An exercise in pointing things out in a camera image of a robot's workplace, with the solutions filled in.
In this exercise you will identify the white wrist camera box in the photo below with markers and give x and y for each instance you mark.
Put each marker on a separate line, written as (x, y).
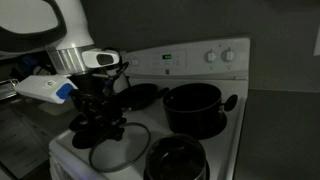
(41, 87)

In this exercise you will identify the black coil stove burner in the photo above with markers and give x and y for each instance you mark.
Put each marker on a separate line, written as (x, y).
(85, 140)

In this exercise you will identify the silver toaster oven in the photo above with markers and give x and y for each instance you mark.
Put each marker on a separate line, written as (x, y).
(6, 89)

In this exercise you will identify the white electric stove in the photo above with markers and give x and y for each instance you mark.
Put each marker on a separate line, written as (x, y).
(233, 133)

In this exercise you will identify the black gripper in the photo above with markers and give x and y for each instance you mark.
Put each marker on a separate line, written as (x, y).
(90, 90)

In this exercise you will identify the white stove knob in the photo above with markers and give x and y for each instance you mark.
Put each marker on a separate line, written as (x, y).
(228, 55)
(135, 61)
(210, 56)

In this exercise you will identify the small black pot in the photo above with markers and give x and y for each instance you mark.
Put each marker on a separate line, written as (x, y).
(175, 170)

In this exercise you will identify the small black frying pan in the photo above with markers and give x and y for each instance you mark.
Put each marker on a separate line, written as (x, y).
(77, 124)

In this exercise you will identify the big black pot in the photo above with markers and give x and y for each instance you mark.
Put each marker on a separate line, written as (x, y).
(191, 106)

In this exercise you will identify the white kitchen sink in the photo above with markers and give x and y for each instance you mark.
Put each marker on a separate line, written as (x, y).
(55, 108)

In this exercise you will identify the small pot lid with knob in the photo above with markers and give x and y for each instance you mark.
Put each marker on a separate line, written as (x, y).
(175, 150)

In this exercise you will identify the large black frying pan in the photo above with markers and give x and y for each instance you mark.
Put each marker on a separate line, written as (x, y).
(140, 95)

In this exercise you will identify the white lower cabinet drawers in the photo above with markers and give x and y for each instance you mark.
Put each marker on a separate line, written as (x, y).
(16, 143)

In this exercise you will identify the white utensil holder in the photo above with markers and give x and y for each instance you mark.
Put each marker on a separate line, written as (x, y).
(120, 83)

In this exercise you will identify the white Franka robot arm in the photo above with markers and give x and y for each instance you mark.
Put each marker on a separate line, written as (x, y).
(30, 20)

